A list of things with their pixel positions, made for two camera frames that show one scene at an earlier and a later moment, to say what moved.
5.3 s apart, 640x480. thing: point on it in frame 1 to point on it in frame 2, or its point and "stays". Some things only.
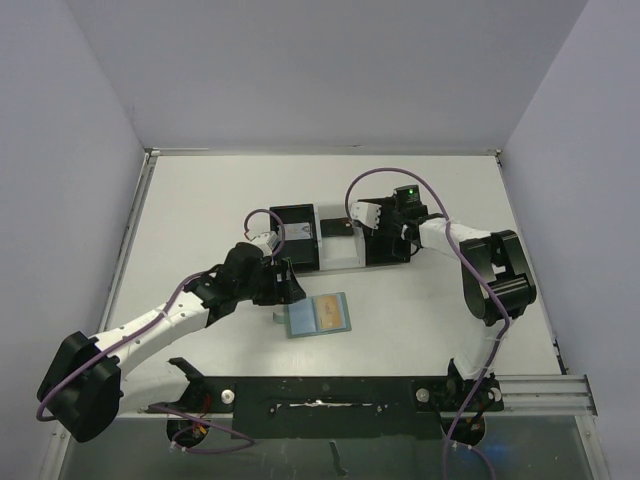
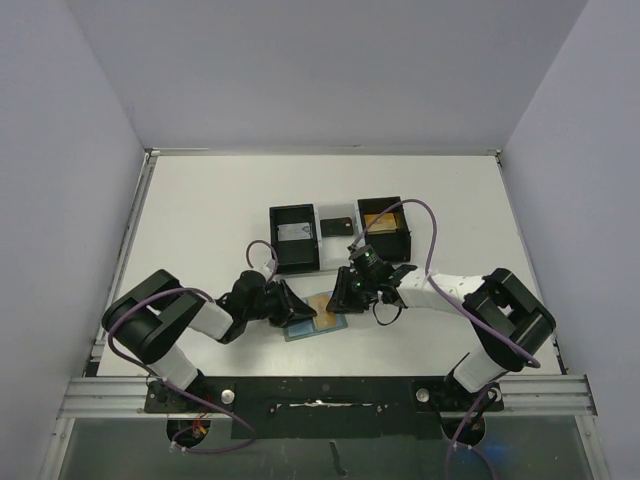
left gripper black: x=284 y=291 to x=298 y=310
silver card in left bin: x=297 y=231 stays
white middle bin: x=336 y=252 stays
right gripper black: x=382 y=236 to x=350 y=289
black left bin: x=296 y=235 stays
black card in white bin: x=336 y=227 stays
